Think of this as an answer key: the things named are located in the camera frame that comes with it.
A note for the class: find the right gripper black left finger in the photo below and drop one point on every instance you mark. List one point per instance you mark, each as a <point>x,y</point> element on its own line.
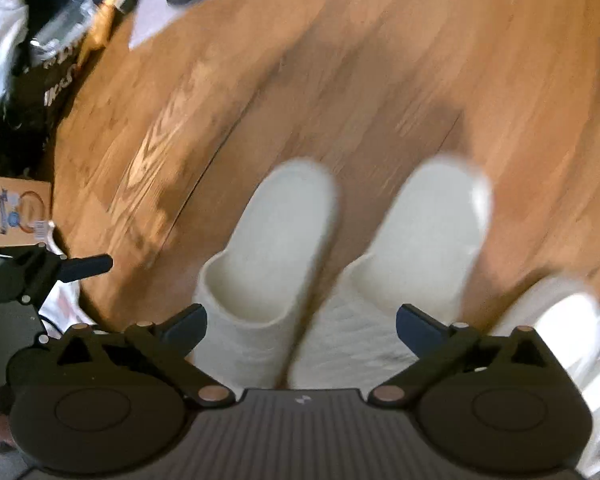
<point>167,345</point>

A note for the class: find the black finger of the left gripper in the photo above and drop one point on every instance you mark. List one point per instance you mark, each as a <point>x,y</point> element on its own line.
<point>77,269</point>

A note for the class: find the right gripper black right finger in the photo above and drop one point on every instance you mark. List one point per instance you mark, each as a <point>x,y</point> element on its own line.
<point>439,348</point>

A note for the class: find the cream slide sandal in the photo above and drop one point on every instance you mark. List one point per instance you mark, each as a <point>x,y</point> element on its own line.
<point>254,290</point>
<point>422,254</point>

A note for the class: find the tan printed package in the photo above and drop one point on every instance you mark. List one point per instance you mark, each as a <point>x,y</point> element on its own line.
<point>24,211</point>

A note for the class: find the black printed bag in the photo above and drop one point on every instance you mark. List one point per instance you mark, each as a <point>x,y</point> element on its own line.
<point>41,87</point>

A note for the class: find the white paper sheet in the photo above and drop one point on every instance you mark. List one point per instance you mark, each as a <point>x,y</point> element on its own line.
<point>152,16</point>

